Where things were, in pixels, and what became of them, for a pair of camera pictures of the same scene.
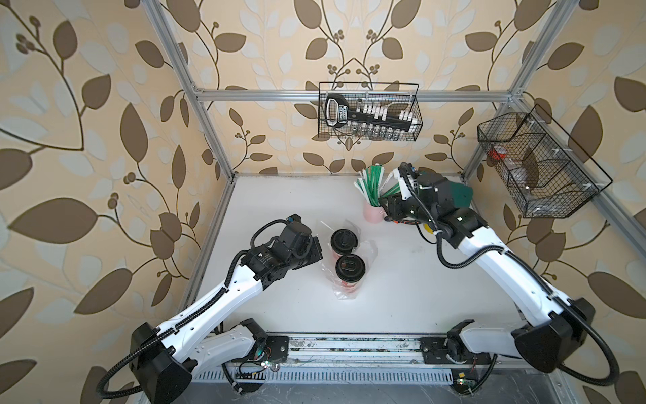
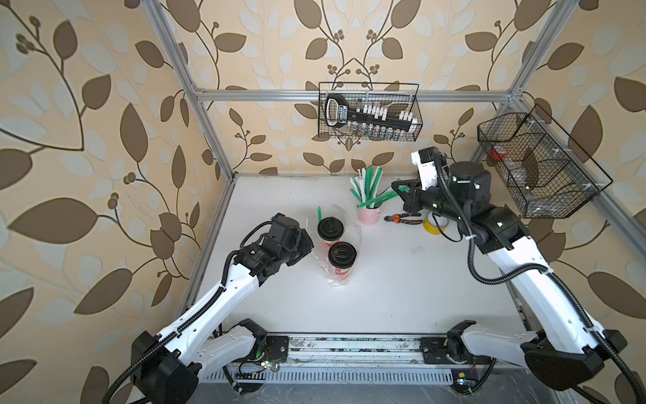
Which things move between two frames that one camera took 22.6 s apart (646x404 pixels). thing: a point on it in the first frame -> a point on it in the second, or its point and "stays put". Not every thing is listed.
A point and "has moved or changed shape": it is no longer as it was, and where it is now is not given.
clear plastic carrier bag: x=351 y=258 has moved or changed shape
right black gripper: x=394 y=208 -> x=412 y=198
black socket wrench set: x=368 y=119 stays put
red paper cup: x=343 y=241 -> x=330 y=230
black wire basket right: x=547 y=173 stays put
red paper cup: x=350 y=268 -> x=341 y=257
